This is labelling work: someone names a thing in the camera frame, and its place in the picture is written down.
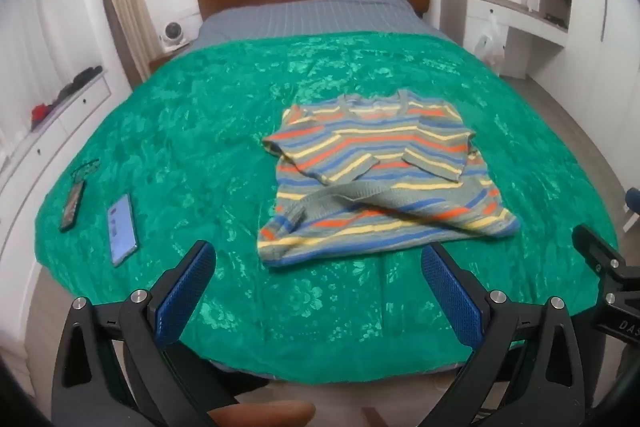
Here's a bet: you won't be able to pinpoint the green floral blanket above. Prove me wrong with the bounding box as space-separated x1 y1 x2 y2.
34 32 621 385

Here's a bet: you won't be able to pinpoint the white plastic bag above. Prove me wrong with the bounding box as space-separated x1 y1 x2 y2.
474 14 506 75

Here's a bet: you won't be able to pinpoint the red cloth item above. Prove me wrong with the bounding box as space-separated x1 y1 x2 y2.
30 103 55 128

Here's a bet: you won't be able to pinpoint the dark clothes pile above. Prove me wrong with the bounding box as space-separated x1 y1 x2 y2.
56 66 103 105

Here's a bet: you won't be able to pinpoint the white sheer curtain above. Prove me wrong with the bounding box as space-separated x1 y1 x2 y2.
0 0 56 142

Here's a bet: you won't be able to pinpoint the black eyeglasses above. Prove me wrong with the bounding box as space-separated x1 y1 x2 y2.
70 158 101 182

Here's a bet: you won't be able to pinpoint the smartphone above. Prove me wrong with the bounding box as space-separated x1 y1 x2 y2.
107 193 138 268

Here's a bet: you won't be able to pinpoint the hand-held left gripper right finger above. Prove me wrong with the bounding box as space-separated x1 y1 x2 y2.
421 242 593 427

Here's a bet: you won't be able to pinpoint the striped knit sweater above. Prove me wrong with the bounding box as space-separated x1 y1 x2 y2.
257 90 518 269

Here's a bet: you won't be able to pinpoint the black remote control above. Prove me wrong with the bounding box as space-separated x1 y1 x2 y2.
59 179 87 233

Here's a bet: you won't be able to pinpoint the white desk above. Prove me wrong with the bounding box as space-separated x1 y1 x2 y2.
440 0 571 80

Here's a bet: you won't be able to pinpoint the white wardrobe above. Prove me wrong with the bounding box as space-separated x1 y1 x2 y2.
530 0 640 142

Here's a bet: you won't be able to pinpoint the white desk fan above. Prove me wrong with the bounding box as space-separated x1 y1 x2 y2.
160 22 192 52

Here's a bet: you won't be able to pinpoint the person's left hand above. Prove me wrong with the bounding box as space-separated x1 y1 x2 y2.
207 399 317 427

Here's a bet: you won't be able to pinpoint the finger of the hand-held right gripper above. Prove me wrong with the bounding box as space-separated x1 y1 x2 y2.
571 224 623 278

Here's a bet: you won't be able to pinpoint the grey striped bed sheet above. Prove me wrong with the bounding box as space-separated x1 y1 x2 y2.
192 0 451 54

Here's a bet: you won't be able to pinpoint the white window cabinet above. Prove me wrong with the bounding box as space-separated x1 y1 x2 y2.
0 72 113 258

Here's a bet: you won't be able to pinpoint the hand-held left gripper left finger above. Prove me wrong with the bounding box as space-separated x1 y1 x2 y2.
51 240 241 427

